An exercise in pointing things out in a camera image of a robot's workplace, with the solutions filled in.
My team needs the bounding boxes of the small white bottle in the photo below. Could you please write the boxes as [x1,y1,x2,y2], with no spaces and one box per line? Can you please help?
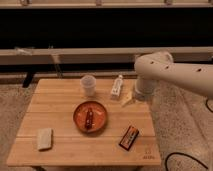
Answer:
[111,75,123,99]

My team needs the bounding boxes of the black floor cable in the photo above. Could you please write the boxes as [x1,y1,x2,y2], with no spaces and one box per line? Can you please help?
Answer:
[164,98,213,171]

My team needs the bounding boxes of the brown item on plate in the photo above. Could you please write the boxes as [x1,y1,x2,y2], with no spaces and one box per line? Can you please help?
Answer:
[85,108,93,130]

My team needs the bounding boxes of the orange black snack box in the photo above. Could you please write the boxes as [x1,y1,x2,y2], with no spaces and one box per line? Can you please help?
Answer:
[119,126,139,151]

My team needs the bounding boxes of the orange round plate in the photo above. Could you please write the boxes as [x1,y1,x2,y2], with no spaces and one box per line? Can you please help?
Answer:
[73,101,108,133]

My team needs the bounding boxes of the wooden table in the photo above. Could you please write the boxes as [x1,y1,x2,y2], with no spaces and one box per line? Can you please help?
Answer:
[7,79,161,166]

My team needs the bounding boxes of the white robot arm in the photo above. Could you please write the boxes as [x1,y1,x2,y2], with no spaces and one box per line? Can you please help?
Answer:
[131,51,213,101]

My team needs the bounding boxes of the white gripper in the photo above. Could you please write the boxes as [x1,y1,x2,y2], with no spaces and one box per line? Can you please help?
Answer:
[121,77,157,107]

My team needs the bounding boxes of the long grey rail beam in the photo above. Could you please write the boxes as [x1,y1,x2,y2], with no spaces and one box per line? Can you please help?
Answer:
[0,46,213,65]

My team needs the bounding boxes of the pale sponge block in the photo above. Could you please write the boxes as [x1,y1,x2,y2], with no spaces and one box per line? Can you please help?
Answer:
[37,128,53,151]

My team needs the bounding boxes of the translucent plastic cup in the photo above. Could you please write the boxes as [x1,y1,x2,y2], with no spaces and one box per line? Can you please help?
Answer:
[80,75,96,96]

